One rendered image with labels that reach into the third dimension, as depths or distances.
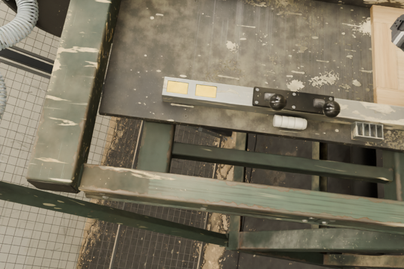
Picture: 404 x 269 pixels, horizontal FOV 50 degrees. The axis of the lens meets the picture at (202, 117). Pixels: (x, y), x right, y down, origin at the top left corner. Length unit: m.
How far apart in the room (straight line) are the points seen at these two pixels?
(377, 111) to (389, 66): 0.15
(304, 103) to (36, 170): 0.63
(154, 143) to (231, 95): 0.22
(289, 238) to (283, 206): 0.89
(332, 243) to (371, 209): 0.69
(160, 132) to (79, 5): 0.37
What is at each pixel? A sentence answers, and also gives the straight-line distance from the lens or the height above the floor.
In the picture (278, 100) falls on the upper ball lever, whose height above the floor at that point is 1.55.
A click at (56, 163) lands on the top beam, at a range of 0.96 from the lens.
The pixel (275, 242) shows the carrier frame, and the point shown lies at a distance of 1.93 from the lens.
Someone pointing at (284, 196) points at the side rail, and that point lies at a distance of 1.00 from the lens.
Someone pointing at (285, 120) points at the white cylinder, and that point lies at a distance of 1.07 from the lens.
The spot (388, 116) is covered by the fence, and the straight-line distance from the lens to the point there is 1.16.
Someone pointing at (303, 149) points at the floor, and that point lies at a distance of 3.01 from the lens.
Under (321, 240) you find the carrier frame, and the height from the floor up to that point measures 0.79.
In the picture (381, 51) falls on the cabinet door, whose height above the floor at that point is 1.22.
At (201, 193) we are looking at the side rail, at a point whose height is 1.61.
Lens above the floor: 2.16
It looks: 32 degrees down
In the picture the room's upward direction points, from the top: 70 degrees counter-clockwise
